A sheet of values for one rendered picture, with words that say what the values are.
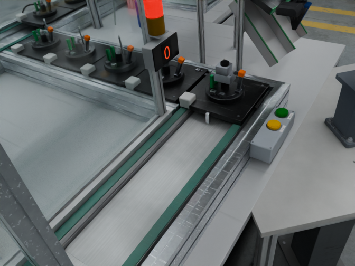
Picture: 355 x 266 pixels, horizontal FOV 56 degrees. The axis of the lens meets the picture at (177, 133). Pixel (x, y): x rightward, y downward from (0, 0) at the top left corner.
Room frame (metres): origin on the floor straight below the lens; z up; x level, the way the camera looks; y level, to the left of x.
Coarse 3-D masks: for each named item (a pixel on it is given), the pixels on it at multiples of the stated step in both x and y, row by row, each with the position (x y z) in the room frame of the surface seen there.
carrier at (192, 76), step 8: (168, 64) 1.14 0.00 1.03; (176, 64) 1.23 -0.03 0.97; (184, 64) 1.22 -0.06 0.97; (168, 72) 1.13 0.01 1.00; (184, 72) 1.16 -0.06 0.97; (192, 72) 1.15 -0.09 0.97; (200, 72) 1.15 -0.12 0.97; (208, 72) 1.16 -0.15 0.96; (168, 80) 1.09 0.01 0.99; (176, 80) 1.08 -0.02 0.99; (184, 80) 1.10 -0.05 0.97; (192, 80) 1.10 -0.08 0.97; (200, 80) 1.11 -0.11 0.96; (168, 88) 1.06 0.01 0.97; (176, 88) 1.06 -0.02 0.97; (184, 88) 1.05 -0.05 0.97; (192, 88) 1.07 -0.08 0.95; (168, 96) 1.01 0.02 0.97; (176, 96) 1.00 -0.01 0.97
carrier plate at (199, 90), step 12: (204, 84) 1.06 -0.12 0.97; (252, 84) 1.02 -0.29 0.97; (264, 84) 1.01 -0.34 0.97; (204, 96) 0.98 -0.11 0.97; (252, 96) 0.95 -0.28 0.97; (192, 108) 0.93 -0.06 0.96; (204, 108) 0.91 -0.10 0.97; (216, 108) 0.90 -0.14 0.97; (228, 108) 0.89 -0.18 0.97; (240, 108) 0.89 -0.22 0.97; (252, 108) 0.89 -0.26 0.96; (228, 120) 0.85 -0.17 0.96; (240, 120) 0.82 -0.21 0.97
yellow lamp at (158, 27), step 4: (148, 20) 0.89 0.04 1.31; (152, 20) 0.89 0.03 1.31; (156, 20) 0.89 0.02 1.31; (160, 20) 0.89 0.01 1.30; (148, 24) 0.89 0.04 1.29; (152, 24) 0.89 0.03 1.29; (156, 24) 0.88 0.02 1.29; (160, 24) 0.89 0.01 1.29; (164, 24) 0.90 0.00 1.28; (148, 28) 0.90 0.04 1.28; (152, 28) 0.89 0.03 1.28; (156, 28) 0.88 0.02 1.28; (160, 28) 0.89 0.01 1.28; (164, 28) 0.90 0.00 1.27; (148, 32) 0.90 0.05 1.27; (152, 32) 0.89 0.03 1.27; (156, 32) 0.88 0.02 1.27; (160, 32) 0.89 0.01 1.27; (164, 32) 0.90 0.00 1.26
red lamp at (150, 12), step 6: (144, 0) 0.90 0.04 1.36; (150, 0) 0.89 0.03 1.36; (156, 0) 0.89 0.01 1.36; (144, 6) 0.90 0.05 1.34; (150, 6) 0.89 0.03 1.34; (156, 6) 0.89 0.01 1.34; (162, 6) 0.90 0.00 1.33; (150, 12) 0.89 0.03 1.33; (156, 12) 0.89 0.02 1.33; (162, 12) 0.90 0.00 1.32
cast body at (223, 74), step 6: (222, 60) 1.00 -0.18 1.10; (216, 66) 0.98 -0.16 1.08; (222, 66) 0.97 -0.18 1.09; (228, 66) 0.97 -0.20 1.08; (216, 72) 0.98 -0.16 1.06; (222, 72) 0.97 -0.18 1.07; (228, 72) 0.97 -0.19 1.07; (216, 78) 0.98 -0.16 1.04; (222, 78) 0.97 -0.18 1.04; (228, 78) 0.95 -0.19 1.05; (234, 78) 0.97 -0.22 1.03
